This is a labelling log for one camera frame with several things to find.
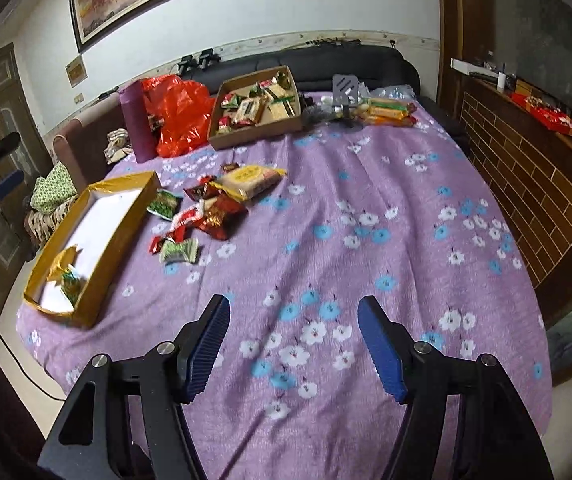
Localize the black gadgets on stands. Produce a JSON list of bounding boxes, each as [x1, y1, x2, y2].
[[178, 48, 223, 74]]

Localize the black sofa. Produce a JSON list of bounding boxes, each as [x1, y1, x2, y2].
[[180, 45, 423, 103]]

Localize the green snack packet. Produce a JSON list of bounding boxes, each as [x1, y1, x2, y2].
[[146, 188, 183, 222], [159, 236, 201, 266]]

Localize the purple bottle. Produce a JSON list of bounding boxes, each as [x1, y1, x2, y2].
[[118, 82, 159, 164]]

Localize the red gift box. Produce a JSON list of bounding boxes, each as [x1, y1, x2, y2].
[[510, 92, 572, 140]]

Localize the red and black candy packet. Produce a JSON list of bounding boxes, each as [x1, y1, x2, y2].
[[184, 176, 224, 202]]

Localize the white shelf board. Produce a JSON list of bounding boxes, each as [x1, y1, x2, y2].
[[450, 57, 507, 82]]

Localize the yellow rice cracker packet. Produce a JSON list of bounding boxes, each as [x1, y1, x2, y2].
[[215, 164, 287, 204]]

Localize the brown cardboard box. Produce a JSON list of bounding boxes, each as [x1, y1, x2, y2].
[[208, 64, 305, 151]]

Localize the red plastic bag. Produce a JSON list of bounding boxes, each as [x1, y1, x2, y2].
[[141, 74, 217, 159]]

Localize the dark red gold snack packet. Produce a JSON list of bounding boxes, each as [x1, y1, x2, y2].
[[193, 195, 249, 241]]

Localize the wooden brick-pattern counter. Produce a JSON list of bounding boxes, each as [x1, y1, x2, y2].
[[458, 74, 572, 313]]

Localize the black floor cable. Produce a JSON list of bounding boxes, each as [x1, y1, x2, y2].
[[0, 329, 68, 402]]

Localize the grey phone stand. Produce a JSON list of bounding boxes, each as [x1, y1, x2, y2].
[[330, 73, 363, 117]]

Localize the black mesh pouch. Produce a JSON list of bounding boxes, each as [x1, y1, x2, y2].
[[302, 104, 339, 126]]

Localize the gold cardboard box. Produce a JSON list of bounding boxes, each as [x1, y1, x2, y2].
[[22, 170, 160, 329]]

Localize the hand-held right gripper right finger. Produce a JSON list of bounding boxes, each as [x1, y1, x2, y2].
[[357, 295, 556, 480]]

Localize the purple floral blanket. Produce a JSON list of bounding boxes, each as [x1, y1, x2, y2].
[[16, 87, 554, 480]]

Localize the small wall plaque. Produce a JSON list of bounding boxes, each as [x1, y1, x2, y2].
[[65, 55, 88, 89]]

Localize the pile of small candy packets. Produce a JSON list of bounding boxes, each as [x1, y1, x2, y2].
[[150, 162, 239, 257]]

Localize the heap of assorted snack packets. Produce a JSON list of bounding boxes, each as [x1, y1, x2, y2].
[[214, 71, 301, 135]]

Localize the green patterned cloth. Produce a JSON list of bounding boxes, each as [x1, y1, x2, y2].
[[30, 162, 78, 214]]

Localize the clear plastic bag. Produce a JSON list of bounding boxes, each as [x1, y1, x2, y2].
[[370, 83, 417, 102]]

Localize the brown armchair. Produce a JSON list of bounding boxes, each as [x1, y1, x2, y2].
[[53, 94, 134, 193]]

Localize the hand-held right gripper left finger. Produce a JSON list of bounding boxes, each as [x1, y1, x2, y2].
[[38, 294, 231, 480]]

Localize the bundle of orange biscuit packets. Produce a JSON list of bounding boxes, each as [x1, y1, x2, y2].
[[359, 97, 418, 129]]

